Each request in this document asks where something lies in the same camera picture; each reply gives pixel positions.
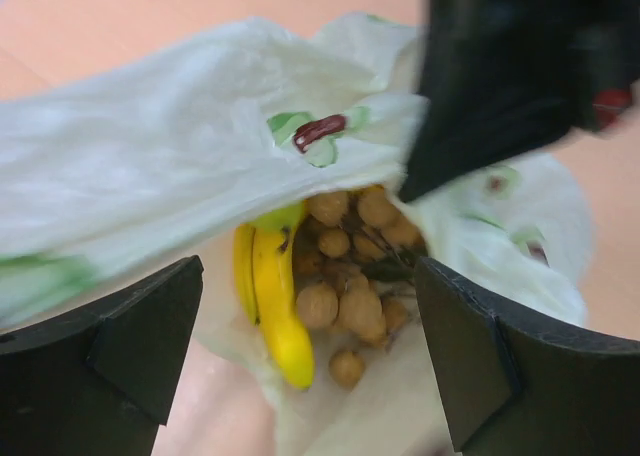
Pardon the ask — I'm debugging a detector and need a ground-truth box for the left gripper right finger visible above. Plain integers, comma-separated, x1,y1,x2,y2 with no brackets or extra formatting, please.
415,258,639,456

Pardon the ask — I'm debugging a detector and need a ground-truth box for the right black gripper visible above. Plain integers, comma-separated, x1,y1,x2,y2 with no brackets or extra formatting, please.
398,0,639,203

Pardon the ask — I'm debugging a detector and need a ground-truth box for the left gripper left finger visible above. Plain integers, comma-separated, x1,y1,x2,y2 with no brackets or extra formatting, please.
1,256,204,456

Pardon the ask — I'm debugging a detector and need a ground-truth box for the brown fake longan bunch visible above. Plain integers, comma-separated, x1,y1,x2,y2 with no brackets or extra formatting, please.
293,185,428,390

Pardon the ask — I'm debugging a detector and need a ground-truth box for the yellow fake banana bunch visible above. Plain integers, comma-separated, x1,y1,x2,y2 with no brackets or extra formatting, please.
233,202,315,390

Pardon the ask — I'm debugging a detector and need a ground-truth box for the green avocado print plastic bag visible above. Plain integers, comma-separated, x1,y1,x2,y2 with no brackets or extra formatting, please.
1,13,591,455

